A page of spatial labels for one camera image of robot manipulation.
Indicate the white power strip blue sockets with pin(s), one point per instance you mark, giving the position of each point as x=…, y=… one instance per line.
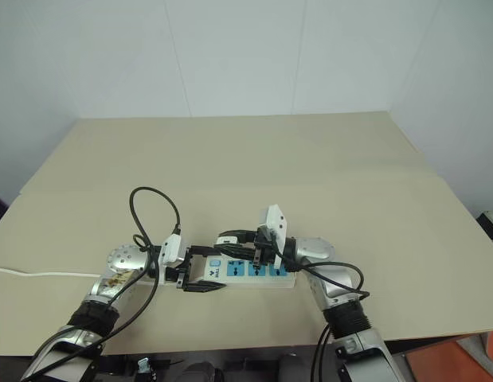
x=246, y=278

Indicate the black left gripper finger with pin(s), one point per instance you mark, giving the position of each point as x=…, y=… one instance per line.
x=204, y=287
x=204, y=250

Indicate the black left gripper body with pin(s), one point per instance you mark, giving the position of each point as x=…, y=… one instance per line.
x=181, y=274

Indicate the orange panel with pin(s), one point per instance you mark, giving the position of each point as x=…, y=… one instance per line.
x=453, y=358

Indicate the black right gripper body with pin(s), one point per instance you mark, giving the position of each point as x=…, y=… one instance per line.
x=263, y=246

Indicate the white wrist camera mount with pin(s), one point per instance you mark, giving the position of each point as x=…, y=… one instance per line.
x=276, y=223
x=172, y=250

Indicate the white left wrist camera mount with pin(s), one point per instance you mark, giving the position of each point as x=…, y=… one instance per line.
x=172, y=250

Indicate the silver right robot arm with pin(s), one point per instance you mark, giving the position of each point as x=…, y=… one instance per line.
x=322, y=248

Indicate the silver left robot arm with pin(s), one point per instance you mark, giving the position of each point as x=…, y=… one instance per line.
x=124, y=259

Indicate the dark rounded shape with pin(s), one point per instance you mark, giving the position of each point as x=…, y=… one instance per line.
x=198, y=372
x=292, y=368

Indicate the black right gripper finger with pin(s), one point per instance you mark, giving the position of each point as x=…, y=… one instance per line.
x=236, y=251
x=236, y=232

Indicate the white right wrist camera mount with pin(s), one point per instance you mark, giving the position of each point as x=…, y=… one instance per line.
x=276, y=223

